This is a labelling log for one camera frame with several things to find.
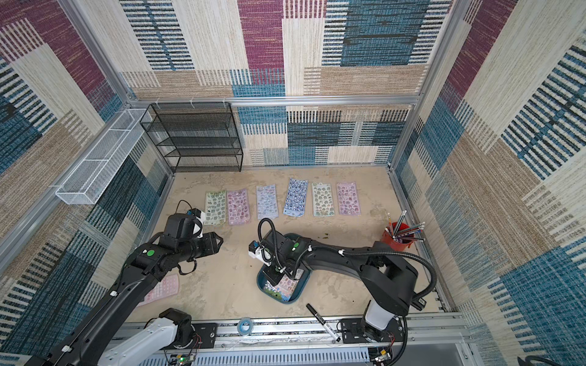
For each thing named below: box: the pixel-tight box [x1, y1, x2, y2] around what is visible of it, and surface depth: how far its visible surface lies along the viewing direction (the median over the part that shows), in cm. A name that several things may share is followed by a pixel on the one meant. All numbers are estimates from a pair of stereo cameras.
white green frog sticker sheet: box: [311, 181, 335, 217], surface depth 110 cm
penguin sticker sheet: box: [283, 177, 309, 218], surface depth 110 cm
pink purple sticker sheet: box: [227, 189, 251, 225], surface depth 107 cm
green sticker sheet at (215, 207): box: [204, 189, 226, 225], surface depth 110 cm
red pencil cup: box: [380, 209, 426, 252], surface depth 88 cm
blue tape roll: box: [237, 317, 254, 337], surface depth 77 cm
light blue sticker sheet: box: [256, 183, 279, 220], surface depth 110 cm
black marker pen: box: [305, 302, 342, 343], surface depth 76 cm
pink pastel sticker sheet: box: [263, 268, 304, 302], surface depth 82 cm
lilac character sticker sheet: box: [336, 182, 361, 216], surface depth 110 cm
